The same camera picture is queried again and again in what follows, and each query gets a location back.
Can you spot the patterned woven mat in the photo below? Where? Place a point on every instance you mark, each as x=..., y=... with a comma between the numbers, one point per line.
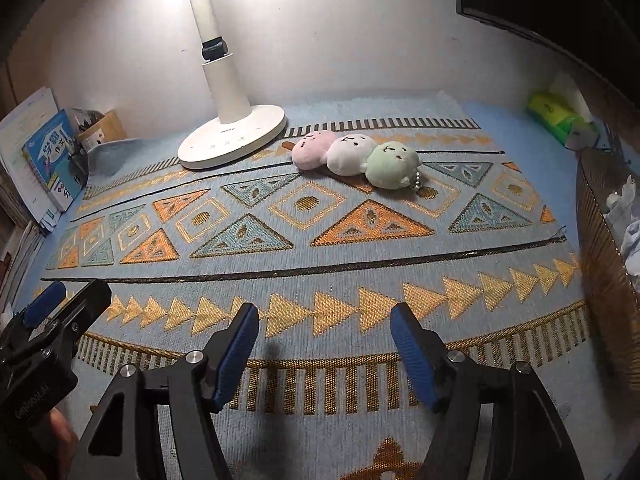
x=300, y=260

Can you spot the black mesh pen holder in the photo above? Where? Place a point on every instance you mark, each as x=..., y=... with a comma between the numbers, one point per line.
x=79, y=162

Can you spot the white plush toy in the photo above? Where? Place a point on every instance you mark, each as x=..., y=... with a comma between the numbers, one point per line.
x=620, y=195

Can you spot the stack of white worksheets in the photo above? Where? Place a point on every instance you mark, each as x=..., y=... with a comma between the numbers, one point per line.
x=20, y=130

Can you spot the tricolour dango plush toy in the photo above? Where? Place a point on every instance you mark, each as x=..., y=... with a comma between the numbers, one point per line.
x=350, y=155

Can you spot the white desk lamp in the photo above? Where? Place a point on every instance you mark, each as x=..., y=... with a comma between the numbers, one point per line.
x=225, y=125

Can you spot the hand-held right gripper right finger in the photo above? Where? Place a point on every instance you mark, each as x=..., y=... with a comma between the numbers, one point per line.
x=415, y=355

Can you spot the brown woven basket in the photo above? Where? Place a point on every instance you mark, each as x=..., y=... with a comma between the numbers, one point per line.
x=600, y=260

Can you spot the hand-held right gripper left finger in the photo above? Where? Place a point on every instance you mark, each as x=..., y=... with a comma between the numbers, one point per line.
x=235, y=355

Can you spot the black monitor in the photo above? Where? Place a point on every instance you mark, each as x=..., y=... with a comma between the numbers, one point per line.
x=550, y=5

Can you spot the green tissue box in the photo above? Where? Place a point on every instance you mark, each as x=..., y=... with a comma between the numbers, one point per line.
x=560, y=115

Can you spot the flat stack of books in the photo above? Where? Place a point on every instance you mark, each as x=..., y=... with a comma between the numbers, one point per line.
x=17, y=265

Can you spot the person's left hand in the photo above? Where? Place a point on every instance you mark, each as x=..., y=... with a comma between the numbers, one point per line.
x=64, y=432

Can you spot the cardboard storage box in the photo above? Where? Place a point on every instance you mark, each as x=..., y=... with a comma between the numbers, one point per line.
x=102, y=130

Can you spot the blue textbook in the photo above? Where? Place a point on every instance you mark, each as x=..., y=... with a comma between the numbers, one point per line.
x=55, y=160

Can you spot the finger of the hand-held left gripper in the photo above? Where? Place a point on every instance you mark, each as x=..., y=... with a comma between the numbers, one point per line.
x=45, y=302
x=85, y=302

